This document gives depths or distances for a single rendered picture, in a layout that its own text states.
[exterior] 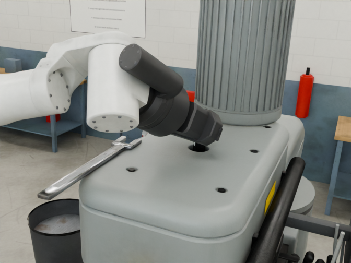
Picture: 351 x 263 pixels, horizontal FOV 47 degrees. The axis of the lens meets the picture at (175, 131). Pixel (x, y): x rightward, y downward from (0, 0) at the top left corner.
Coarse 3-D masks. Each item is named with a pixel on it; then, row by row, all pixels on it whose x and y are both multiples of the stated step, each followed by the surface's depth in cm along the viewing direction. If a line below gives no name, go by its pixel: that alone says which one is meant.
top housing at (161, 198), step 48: (144, 144) 73; (192, 144) 74; (240, 144) 75; (96, 192) 57; (144, 192) 56; (192, 192) 56; (240, 192) 57; (96, 240) 59; (144, 240) 55; (192, 240) 52; (240, 240) 54
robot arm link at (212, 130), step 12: (180, 96) 58; (180, 108) 58; (192, 108) 62; (168, 120) 57; (180, 120) 59; (192, 120) 61; (204, 120) 64; (216, 120) 64; (144, 132) 60; (156, 132) 59; (168, 132) 60; (180, 132) 62; (192, 132) 62; (204, 132) 64; (216, 132) 64; (204, 144) 65
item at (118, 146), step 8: (112, 144) 71; (120, 144) 71; (128, 144) 71; (136, 144) 72; (104, 152) 66; (112, 152) 67; (120, 152) 69; (96, 160) 64; (104, 160) 64; (80, 168) 61; (88, 168) 61; (96, 168) 62; (64, 176) 58; (72, 176) 58; (80, 176) 58; (56, 184) 55; (64, 184) 56; (72, 184) 57; (40, 192) 53; (48, 192) 53; (56, 192) 54; (48, 200) 53
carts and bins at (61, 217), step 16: (48, 208) 302; (64, 208) 308; (32, 224) 289; (48, 224) 295; (64, 224) 295; (32, 240) 276; (48, 240) 266; (64, 240) 266; (80, 240) 273; (48, 256) 271; (64, 256) 271; (80, 256) 278
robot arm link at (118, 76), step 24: (96, 48) 51; (120, 48) 51; (96, 72) 50; (120, 72) 50; (144, 72) 48; (168, 72) 51; (96, 96) 49; (120, 96) 49; (144, 96) 52; (168, 96) 54; (96, 120) 49; (120, 120) 50; (144, 120) 55
